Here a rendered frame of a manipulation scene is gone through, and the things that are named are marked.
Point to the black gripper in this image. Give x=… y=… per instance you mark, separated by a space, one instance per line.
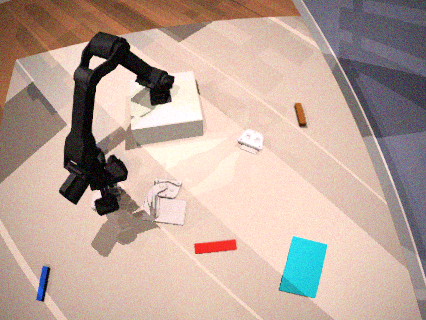
x=108 y=203

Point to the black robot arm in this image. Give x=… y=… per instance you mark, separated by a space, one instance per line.
x=80 y=144

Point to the red flat bar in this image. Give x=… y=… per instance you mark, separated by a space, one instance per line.
x=215 y=246

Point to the blue rectangular bar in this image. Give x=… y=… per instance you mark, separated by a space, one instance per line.
x=43 y=283

